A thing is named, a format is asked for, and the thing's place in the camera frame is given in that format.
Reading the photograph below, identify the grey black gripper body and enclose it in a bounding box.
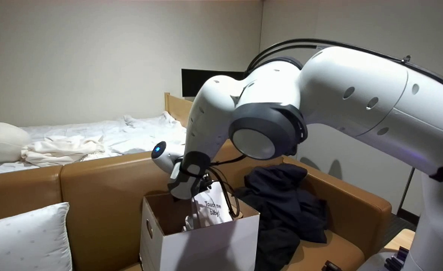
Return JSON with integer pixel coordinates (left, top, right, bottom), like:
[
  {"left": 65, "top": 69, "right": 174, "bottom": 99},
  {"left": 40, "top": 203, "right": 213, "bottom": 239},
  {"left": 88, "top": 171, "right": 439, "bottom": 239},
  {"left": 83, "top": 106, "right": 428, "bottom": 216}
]
[{"left": 168, "top": 164, "right": 211, "bottom": 201}]

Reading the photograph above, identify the white printed book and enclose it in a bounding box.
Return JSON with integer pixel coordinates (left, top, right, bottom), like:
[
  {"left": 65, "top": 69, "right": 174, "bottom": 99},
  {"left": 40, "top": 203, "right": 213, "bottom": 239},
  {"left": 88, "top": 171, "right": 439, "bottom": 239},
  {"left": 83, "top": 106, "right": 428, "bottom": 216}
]
[{"left": 183, "top": 180, "right": 236, "bottom": 231}]

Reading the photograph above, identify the tan leather sofa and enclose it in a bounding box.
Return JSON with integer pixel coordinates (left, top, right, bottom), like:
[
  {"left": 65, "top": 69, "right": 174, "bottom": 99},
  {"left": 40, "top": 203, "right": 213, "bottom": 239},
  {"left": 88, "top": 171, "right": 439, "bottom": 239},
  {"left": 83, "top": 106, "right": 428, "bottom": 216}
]
[{"left": 0, "top": 140, "right": 394, "bottom": 271}]

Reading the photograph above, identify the white bed sheet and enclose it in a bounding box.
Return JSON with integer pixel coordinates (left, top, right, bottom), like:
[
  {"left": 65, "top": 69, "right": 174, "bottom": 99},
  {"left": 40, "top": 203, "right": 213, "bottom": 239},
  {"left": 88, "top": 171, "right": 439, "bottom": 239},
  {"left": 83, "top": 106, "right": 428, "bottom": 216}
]
[{"left": 0, "top": 111, "right": 189, "bottom": 177}]

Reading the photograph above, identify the wooden headboard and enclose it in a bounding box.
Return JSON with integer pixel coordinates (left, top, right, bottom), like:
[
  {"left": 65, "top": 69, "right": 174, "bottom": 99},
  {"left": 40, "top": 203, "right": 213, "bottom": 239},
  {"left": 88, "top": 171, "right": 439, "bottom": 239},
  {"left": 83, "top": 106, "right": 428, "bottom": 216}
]
[{"left": 163, "top": 90, "right": 196, "bottom": 127}]

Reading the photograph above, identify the black jacket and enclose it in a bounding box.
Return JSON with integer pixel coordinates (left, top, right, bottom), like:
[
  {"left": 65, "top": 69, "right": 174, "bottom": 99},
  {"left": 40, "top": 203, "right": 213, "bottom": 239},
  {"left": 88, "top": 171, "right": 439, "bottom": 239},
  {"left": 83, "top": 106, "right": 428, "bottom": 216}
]
[{"left": 236, "top": 164, "right": 330, "bottom": 271}]

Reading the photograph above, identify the cream crumpled blanket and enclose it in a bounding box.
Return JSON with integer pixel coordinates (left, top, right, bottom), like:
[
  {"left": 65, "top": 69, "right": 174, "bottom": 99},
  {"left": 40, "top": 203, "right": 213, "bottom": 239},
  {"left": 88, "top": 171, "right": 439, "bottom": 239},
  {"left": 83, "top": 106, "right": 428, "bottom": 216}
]
[{"left": 20, "top": 133, "right": 107, "bottom": 168}]

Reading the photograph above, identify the white dotted pillow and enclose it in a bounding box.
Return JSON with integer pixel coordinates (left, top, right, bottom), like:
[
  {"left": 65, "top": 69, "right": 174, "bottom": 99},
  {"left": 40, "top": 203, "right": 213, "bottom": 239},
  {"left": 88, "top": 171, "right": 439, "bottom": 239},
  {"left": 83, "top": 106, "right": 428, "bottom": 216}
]
[{"left": 0, "top": 200, "right": 76, "bottom": 271}]

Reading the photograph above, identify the round white bed pillow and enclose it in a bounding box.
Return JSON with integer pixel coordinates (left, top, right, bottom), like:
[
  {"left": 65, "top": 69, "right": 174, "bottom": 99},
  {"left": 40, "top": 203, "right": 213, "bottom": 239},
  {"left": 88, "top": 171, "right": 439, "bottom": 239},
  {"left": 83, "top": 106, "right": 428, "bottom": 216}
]
[{"left": 0, "top": 120, "right": 32, "bottom": 165}]

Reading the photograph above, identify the wooden table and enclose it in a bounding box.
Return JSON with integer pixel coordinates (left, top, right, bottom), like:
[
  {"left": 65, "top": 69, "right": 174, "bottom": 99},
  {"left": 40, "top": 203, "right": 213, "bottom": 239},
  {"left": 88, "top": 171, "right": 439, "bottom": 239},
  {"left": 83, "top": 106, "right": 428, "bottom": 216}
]
[{"left": 382, "top": 227, "right": 418, "bottom": 254}]

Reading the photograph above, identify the black tool cluster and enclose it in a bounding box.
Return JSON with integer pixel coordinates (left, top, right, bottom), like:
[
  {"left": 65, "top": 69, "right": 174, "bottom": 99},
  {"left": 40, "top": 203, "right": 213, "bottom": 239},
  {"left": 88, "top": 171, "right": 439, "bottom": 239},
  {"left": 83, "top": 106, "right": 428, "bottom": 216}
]
[{"left": 385, "top": 245, "right": 410, "bottom": 271}]

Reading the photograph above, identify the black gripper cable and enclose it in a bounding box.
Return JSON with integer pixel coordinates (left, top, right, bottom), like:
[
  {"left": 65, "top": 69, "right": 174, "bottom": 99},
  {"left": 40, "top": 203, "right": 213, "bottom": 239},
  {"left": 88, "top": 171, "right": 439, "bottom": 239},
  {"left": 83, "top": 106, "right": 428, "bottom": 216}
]
[{"left": 205, "top": 153, "right": 248, "bottom": 219}]

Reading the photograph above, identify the cardboard box with handle holes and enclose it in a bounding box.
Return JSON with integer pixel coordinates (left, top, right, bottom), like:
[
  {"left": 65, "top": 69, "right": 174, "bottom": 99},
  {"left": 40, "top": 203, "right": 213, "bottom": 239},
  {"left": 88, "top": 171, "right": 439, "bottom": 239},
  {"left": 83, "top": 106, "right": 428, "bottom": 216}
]
[{"left": 139, "top": 189, "right": 261, "bottom": 271}]

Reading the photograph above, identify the black wall monitor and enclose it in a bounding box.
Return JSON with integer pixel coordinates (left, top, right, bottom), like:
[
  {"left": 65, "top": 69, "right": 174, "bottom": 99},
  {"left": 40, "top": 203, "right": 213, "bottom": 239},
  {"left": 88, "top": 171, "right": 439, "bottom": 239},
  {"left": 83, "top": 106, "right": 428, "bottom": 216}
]
[{"left": 181, "top": 67, "right": 249, "bottom": 97}]

